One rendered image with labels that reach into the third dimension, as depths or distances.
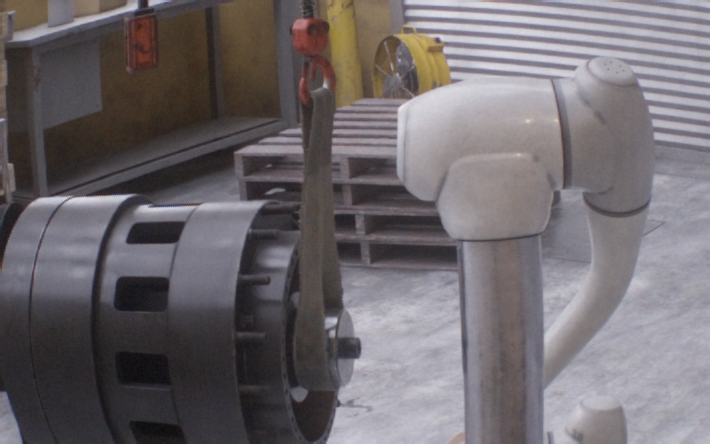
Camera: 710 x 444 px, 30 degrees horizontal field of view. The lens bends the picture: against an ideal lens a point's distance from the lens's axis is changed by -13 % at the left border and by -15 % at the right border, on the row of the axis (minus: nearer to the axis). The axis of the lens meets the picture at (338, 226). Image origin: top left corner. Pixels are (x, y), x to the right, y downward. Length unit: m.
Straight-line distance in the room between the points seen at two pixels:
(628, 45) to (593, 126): 6.42
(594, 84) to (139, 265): 1.12
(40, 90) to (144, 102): 1.63
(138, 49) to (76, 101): 4.90
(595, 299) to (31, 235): 1.19
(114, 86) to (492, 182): 6.85
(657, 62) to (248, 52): 2.80
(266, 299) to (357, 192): 3.77
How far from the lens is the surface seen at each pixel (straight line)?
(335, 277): 2.67
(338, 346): 2.59
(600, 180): 1.68
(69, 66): 7.33
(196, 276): 2.48
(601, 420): 2.00
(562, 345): 1.87
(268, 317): 2.48
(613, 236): 1.75
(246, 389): 2.44
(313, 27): 2.46
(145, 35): 2.48
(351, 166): 6.13
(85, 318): 2.51
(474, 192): 1.64
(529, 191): 1.65
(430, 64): 7.87
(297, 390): 2.65
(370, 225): 6.25
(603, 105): 1.65
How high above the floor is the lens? 1.70
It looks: 14 degrees down
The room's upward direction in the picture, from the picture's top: 5 degrees counter-clockwise
